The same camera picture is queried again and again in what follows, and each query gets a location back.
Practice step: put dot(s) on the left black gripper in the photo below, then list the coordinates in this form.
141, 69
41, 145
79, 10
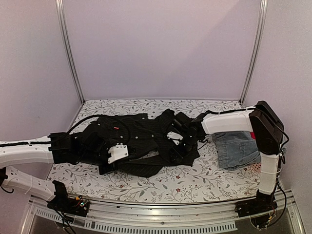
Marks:
111, 169

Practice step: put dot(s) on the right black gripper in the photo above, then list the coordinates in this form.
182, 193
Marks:
179, 154

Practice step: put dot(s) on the black pinstriped shirt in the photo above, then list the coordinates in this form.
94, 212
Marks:
149, 146

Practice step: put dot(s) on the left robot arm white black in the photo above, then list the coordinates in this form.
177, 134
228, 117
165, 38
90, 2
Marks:
93, 145

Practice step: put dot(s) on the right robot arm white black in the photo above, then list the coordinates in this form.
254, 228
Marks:
268, 129

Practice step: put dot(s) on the pink perforated laundry basket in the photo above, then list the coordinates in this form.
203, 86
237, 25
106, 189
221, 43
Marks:
255, 167

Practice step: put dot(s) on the floral patterned table mat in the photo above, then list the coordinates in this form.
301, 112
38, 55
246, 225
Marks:
204, 181

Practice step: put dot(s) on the light blue denim jeans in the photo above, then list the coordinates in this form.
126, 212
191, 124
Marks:
236, 149

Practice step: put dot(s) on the red garment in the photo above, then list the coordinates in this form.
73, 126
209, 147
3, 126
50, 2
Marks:
252, 135

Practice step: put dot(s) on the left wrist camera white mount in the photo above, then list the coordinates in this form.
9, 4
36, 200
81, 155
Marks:
117, 152

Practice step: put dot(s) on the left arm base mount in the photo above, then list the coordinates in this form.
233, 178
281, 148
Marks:
68, 205

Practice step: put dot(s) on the front aluminium rail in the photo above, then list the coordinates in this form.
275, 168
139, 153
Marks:
120, 217

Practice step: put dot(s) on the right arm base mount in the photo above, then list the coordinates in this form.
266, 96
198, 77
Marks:
263, 207

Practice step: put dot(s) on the left aluminium frame post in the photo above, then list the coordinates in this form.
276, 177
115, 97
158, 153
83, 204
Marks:
68, 49

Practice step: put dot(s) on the aluminium frame post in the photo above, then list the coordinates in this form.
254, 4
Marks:
256, 46
68, 49

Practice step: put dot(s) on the right aluminium frame post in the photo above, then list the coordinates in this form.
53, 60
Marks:
256, 46

